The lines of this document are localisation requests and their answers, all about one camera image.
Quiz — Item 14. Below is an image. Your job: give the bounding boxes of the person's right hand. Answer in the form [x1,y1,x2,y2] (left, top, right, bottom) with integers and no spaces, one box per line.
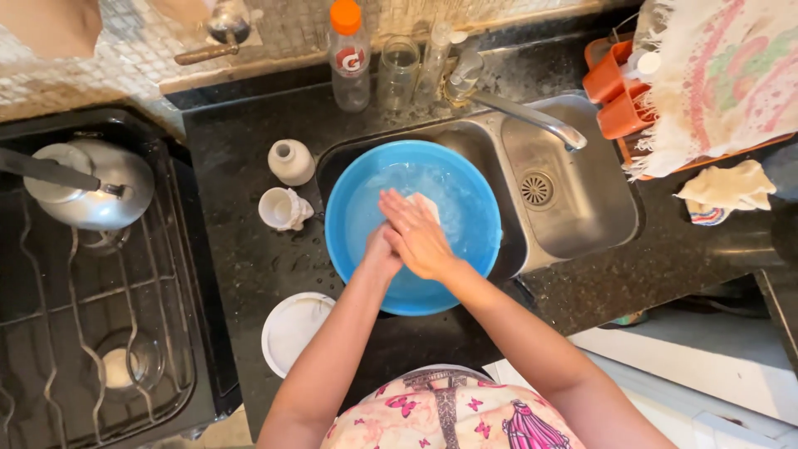
[377,188,460,283]

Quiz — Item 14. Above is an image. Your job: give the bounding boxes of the person's left hand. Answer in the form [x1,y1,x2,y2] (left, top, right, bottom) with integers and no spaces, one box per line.
[363,223,404,283]

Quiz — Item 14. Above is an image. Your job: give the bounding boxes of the small white cloth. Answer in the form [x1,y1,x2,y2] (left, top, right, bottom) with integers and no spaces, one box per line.
[405,192,442,227]

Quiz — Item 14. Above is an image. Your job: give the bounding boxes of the blue plastic basin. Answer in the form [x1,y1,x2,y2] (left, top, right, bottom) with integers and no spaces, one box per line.
[324,140,502,317]

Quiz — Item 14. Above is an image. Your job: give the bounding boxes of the small white ceramic figurine cup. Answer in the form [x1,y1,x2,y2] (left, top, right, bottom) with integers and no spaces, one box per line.
[258,186,315,233]

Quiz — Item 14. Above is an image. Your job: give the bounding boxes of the white ceramic vase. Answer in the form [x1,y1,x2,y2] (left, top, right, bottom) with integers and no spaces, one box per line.
[267,138,316,187]

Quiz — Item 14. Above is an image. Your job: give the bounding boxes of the clear glass jar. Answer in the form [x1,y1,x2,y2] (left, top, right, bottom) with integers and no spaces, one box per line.
[377,35,421,113]

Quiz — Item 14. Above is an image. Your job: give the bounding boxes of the round sink drain strainer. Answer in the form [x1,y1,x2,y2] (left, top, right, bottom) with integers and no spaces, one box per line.
[519,171,556,209]

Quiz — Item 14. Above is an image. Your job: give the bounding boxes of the tall clear plastic bottle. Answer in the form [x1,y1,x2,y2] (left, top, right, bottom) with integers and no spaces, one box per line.
[414,22,453,108]

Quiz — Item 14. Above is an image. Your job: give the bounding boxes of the plastic bottle with orange cap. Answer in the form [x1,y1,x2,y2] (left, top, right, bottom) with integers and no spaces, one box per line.
[328,0,372,113]

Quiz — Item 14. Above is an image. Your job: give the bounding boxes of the chrome sink faucet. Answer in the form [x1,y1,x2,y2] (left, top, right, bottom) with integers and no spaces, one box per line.
[444,75,589,153]

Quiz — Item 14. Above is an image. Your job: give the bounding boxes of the round white lid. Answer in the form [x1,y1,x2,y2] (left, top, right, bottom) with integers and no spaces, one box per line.
[261,291,338,380]

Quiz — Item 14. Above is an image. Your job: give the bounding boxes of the stainless steel sink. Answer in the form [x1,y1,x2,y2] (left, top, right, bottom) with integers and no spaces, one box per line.
[316,91,647,280]

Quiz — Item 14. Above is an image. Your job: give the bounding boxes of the pink butterfly print shirt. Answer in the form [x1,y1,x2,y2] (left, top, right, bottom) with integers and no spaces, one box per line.
[319,364,588,449]

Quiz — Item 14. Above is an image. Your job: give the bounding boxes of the black gas stove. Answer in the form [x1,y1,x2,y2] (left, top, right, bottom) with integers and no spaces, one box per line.
[0,106,243,449]

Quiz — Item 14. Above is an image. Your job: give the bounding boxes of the orange dish rack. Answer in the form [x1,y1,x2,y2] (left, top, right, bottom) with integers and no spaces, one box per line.
[582,34,798,182]

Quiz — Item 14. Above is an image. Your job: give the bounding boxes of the white capped bottle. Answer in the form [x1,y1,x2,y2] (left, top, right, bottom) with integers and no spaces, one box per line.
[622,49,662,83]

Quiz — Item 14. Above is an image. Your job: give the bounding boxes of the striped rag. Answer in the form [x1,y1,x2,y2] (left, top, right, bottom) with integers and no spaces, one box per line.
[686,200,732,227]

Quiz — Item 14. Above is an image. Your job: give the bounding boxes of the cream cleaning cloth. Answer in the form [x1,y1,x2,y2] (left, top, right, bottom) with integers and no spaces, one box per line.
[673,160,778,213]

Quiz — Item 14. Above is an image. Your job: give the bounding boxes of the fringed floral dish towel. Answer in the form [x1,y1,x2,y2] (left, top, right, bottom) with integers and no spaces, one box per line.
[623,0,798,182]

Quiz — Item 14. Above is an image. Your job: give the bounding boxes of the metal ladle with wooden handle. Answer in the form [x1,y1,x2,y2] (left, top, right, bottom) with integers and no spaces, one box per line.
[173,0,253,67]

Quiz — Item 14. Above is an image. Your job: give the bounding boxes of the metal kettle with black handle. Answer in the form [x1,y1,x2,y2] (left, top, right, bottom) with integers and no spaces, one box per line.
[0,138,156,232]

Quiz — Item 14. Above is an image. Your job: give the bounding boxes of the wire stove grate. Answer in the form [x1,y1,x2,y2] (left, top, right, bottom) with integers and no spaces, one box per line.
[0,187,195,449]

